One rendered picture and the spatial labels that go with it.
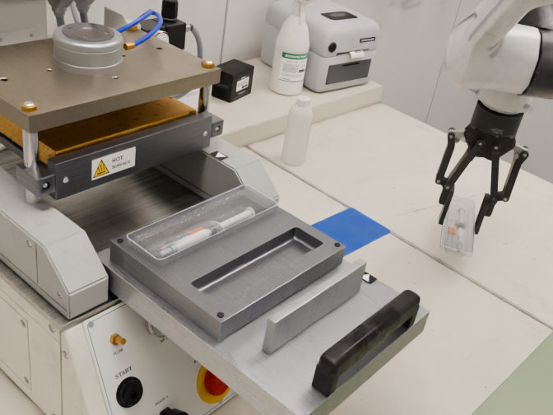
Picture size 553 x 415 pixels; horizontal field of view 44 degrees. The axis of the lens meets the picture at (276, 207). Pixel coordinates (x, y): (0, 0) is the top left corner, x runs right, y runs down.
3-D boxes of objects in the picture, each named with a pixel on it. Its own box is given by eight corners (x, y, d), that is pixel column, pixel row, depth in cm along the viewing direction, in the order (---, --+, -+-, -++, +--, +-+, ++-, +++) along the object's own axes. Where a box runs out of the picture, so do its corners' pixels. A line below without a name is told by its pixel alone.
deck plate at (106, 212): (-140, 151, 92) (-142, 144, 92) (79, 98, 116) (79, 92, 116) (60, 333, 69) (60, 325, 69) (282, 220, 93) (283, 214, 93)
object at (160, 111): (-26, 124, 83) (-33, 49, 78) (121, 89, 98) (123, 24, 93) (57, 184, 74) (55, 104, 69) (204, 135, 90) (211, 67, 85)
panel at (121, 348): (124, 474, 75) (81, 322, 71) (295, 349, 96) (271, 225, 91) (135, 480, 74) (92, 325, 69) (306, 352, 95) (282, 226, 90)
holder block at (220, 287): (109, 258, 73) (109, 239, 71) (239, 201, 86) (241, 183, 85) (218, 342, 64) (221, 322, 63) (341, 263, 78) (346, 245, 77)
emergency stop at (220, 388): (203, 399, 84) (197, 370, 83) (226, 383, 87) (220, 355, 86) (212, 402, 83) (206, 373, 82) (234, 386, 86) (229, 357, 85)
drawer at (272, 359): (91, 282, 75) (91, 223, 71) (230, 216, 90) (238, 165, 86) (295, 449, 60) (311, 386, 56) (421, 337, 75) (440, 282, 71)
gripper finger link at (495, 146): (490, 134, 114) (499, 134, 114) (490, 193, 120) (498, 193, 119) (490, 144, 111) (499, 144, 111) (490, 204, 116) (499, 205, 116)
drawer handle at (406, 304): (310, 385, 61) (318, 353, 59) (397, 314, 72) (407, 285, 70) (327, 398, 60) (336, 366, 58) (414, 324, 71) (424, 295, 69)
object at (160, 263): (158, 278, 69) (159, 261, 68) (123, 252, 72) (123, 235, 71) (276, 219, 82) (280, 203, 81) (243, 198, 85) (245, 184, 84)
